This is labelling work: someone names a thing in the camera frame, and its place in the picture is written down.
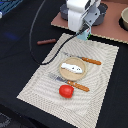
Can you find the white toy fish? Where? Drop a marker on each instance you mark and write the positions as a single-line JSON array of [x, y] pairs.
[[72, 68]]

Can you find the red toy tomato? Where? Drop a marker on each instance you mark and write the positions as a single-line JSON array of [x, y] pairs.
[[66, 91]]

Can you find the brown toy sausage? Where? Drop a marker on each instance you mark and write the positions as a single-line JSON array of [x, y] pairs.
[[46, 41]]

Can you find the small toy milk carton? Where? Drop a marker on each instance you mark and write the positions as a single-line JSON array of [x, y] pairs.
[[85, 35]]

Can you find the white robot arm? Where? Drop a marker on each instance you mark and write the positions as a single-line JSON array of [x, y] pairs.
[[81, 12]]

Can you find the round wooden plate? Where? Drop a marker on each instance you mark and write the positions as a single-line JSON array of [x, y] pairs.
[[70, 75]]

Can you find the beige woven placemat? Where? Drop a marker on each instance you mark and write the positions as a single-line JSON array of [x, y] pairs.
[[82, 110]]

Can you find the small grey pot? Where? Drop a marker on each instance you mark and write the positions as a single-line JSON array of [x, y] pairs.
[[64, 11]]

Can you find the large grey pot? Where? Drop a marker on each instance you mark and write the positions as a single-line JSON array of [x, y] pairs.
[[102, 8]]

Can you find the beige bowl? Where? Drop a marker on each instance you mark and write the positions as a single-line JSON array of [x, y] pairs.
[[124, 16]]

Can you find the blue basket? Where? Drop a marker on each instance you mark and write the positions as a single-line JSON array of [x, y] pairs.
[[6, 6]]

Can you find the wooden handled fork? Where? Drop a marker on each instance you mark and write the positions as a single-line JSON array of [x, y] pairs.
[[74, 84]]

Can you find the wooden handled knife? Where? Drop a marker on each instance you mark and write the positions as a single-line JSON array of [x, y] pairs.
[[84, 59]]

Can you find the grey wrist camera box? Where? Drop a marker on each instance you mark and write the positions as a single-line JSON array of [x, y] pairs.
[[92, 15]]

